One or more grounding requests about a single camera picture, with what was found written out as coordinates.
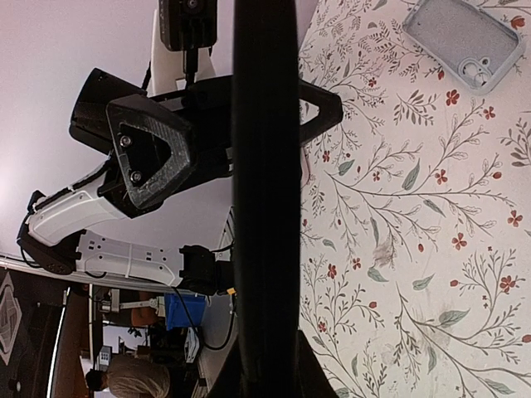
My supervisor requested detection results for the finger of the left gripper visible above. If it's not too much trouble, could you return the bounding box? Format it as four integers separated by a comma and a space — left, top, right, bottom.
299, 79, 343, 147

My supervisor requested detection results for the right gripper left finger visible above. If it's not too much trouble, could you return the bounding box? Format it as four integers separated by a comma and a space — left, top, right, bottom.
207, 336, 248, 398

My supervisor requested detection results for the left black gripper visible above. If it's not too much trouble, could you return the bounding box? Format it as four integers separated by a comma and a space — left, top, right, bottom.
69, 69, 231, 219

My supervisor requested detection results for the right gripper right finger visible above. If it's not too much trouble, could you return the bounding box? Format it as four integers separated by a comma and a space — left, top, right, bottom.
292, 330, 338, 398

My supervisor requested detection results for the black phone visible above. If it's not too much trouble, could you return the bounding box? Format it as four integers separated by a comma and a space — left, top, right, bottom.
232, 1, 300, 397

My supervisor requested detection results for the light blue phone case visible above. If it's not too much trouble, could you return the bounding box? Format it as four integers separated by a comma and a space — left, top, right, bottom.
402, 0, 525, 95

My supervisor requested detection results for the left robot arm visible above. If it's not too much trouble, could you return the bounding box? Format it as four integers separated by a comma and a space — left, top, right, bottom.
17, 69, 343, 295

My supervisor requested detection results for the blue storage bin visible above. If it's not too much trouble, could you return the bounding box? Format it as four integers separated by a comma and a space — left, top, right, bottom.
164, 293, 206, 331

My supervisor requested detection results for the person in beige shirt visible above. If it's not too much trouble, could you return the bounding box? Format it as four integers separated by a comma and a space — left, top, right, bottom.
85, 355, 173, 398

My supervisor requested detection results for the floral patterned table mat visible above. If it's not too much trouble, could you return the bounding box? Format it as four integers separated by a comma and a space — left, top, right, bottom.
300, 1, 530, 397

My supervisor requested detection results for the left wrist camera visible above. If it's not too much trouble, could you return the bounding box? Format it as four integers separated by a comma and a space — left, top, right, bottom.
149, 0, 217, 95

